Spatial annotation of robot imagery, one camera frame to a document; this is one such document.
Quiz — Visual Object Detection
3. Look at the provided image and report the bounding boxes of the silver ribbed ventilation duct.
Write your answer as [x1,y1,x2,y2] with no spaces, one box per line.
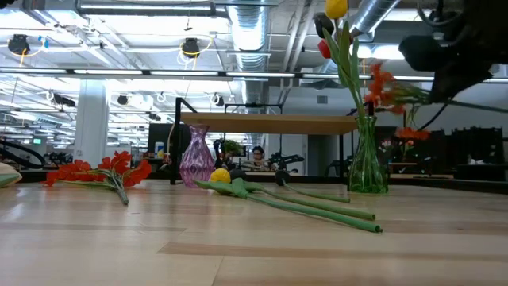
[225,0,275,116]

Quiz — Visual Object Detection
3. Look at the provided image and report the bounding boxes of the long ceiling light rail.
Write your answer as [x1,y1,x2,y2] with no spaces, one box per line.
[0,66,508,83]

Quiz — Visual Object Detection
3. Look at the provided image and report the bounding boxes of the person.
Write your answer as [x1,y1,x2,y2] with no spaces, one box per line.
[241,145,277,172]

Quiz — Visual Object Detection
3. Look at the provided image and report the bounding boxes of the black looped hose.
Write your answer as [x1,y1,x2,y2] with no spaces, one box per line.
[0,138,47,170]

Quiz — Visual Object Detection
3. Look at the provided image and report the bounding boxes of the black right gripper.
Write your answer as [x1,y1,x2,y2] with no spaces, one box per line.
[398,22,508,106]

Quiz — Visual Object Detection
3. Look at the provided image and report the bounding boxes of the white pillar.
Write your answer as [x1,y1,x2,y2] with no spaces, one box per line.
[73,79,110,168]

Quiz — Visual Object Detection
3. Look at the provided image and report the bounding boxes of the purple glass vase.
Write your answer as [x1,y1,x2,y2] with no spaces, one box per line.
[179,123,217,188]

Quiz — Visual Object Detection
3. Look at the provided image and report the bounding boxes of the green glass vase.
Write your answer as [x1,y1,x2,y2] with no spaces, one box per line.
[347,114,390,195]

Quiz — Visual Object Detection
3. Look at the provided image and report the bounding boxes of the red artificial tulip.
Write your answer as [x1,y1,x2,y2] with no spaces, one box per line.
[317,38,358,116]

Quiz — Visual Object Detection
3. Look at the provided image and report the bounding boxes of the black monitor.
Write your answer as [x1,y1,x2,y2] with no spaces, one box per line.
[147,122,191,160]

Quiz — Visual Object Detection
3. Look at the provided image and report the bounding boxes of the orange artificial flower bunch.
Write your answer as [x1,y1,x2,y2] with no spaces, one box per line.
[363,61,508,148]

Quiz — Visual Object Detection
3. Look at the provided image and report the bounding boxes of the wooden shelf with black legs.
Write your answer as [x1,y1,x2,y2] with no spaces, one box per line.
[170,97,376,186]

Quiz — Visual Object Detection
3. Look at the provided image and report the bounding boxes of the red artificial flower bunch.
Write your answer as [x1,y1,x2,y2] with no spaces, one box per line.
[41,149,154,207]

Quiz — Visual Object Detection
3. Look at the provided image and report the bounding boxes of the black cabinets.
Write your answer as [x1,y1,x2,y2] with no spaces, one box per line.
[398,126,507,182]

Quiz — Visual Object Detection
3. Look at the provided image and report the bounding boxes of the black artificial tulip with leaves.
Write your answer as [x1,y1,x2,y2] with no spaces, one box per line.
[313,12,358,116]
[229,168,377,222]

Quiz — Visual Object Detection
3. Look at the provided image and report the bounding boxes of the silver slanted ventilation duct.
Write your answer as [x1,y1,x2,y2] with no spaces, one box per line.
[317,0,402,76]

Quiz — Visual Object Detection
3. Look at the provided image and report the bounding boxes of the black tulip with bare stem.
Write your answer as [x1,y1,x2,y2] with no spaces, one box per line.
[274,169,352,204]

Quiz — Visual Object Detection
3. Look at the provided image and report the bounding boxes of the green potted plant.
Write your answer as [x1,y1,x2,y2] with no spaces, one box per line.
[221,137,244,160]

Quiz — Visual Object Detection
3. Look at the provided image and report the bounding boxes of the black cable to right arm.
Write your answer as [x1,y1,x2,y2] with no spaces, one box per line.
[418,102,449,132]

